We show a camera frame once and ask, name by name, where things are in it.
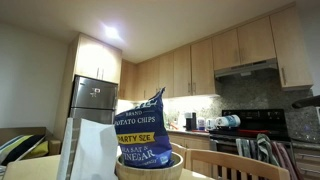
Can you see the white paper serviette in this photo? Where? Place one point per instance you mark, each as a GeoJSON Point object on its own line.
{"type": "Point", "coordinates": [89, 151]}

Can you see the blue potato chips bag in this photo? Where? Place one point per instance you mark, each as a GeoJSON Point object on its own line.
{"type": "Point", "coordinates": [142, 135]}

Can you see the stainless steel refrigerator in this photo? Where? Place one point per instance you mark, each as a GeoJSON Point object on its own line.
{"type": "Point", "coordinates": [93, 99]}

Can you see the wooden bowl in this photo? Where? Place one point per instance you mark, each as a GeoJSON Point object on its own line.
{"type": "Point", "coordinates": [173, 172]}

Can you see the wooden dining chair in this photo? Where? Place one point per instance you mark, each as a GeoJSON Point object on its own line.
{"type": "Point", "coordinates": [225, 166]}

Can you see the range hood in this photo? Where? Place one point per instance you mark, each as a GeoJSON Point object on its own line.
{"type": "Point", "coordinates": [265, 64]}

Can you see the black kitchen stove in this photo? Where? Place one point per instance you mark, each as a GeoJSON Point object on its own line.
{"type": "Point", "coordinates": [271, 122]}

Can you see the hanging dish towels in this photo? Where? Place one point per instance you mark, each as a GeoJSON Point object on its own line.
{"type": "Point", "coordinates": [272, 152]}

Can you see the striped cushion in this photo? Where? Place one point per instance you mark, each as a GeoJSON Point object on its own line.
{"type": "Point", "coordinates": [23, 147]}

